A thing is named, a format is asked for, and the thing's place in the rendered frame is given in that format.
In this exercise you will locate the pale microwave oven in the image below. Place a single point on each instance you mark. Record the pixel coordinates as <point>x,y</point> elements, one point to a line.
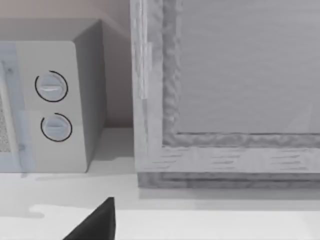
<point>50,105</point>

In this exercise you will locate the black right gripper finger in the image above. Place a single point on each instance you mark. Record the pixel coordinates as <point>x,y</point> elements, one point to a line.
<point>100,222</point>

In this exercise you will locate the small microwave knob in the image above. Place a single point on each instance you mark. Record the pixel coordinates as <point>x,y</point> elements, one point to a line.
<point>56,127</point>

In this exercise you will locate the large microwave knob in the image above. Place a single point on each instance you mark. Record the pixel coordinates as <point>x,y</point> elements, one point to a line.
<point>51,86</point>

